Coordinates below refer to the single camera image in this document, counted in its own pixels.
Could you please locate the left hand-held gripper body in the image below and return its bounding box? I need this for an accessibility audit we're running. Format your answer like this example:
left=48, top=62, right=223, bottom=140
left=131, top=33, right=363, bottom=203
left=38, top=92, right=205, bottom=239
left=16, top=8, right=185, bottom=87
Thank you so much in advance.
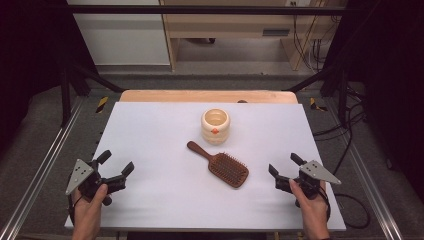
left=65, top=158, right=128, bottom=207

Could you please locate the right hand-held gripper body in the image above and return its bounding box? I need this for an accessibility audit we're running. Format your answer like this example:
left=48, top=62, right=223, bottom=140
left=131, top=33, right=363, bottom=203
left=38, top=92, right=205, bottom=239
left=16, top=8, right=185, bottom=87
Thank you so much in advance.
left=274, top=160, right=342, bottom=208

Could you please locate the brown wooden hairbrush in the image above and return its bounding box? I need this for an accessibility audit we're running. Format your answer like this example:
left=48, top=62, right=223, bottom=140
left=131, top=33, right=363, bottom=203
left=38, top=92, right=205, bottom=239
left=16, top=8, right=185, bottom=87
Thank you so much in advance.
left=186, top=140, right=250, bottom=189

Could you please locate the cream ribbed cup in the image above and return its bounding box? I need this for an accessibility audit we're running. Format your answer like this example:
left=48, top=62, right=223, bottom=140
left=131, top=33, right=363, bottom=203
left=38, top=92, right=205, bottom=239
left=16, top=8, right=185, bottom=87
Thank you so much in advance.
left=200, top=108, right=232, bottom=146

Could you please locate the person's left hand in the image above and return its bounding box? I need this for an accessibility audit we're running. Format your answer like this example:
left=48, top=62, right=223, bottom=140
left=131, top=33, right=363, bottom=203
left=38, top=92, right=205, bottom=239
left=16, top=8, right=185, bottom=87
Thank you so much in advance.
left=71, top=183, right=109, bottom=231

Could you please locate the person's right hand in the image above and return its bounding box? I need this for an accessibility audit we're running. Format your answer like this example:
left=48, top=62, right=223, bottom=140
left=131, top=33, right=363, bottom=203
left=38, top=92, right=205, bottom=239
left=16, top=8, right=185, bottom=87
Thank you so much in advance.
left=289, top=179, right=330, bottom=231

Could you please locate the white table board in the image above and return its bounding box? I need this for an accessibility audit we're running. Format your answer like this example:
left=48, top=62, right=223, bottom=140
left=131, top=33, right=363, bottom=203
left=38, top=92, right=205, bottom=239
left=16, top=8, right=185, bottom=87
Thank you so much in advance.
left=64, top=101, right=347, bottom=233

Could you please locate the white cabinet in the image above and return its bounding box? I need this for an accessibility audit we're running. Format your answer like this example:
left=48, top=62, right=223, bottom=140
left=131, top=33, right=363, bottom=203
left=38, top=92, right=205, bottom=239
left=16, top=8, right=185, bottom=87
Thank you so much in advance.
left=66, top=0, right=171, bottom=66

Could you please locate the dark curtain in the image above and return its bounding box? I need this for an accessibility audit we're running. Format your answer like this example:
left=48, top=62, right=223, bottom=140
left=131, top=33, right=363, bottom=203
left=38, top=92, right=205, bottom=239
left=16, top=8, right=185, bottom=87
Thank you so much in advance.
left=324, top=0, right=424, bottom=194
left=0, top=0, right=98, bottom=151

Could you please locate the light wooden desk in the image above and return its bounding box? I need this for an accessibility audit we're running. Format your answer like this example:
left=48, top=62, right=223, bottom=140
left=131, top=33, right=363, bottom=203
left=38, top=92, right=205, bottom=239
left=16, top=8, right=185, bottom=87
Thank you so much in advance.
left=159, top=0, right=348, bottom=72

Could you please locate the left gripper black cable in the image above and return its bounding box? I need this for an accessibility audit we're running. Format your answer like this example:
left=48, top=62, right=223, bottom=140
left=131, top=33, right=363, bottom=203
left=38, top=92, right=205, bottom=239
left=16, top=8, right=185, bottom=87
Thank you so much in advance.
left=67, top=193, right=84, bottom=221

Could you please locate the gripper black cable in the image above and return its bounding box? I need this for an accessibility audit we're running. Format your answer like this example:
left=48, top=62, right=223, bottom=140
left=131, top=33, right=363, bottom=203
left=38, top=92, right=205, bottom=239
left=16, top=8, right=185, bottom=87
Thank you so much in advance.
left=318, top=186, right=332, bottom=223
left=67, top=193, right=84, bottom=221

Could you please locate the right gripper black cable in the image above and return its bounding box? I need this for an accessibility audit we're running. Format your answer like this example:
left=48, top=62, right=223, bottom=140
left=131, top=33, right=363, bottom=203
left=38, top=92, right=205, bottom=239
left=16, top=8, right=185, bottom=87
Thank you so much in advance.
left=318, top=186, right=332, bottom=223

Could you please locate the aluminium rail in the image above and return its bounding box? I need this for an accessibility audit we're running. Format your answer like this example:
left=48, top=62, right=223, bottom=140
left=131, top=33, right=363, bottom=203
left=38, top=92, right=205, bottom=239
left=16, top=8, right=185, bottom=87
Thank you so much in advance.
left=0, top=96, right=84, bottom=240
left=324, top=98, right=404, bottom=240

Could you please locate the black floor cable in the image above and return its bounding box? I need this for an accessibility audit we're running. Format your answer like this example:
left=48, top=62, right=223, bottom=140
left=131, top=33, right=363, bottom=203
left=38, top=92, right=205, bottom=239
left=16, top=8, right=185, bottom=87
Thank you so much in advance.
left=313, top=84, right=372, bottom=230

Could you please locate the black frame stand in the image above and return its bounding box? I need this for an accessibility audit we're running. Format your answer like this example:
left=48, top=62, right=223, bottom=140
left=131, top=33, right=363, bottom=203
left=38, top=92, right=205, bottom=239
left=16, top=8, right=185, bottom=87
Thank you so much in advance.
left=59, top=61, right=126, bottom=128
left=283, top=63, right=349, bottom=126

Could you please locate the bundle of hanging cables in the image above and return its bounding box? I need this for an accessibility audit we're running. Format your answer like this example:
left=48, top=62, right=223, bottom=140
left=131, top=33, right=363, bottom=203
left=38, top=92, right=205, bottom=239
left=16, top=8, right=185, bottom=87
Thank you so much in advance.
left=291, top=1, right=334, bottom=73

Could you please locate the black horizontal frame bar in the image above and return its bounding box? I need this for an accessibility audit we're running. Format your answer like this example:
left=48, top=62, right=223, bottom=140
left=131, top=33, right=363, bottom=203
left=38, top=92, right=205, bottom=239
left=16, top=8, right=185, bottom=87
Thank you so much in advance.
left=66, top=4, right=348, bottom=15

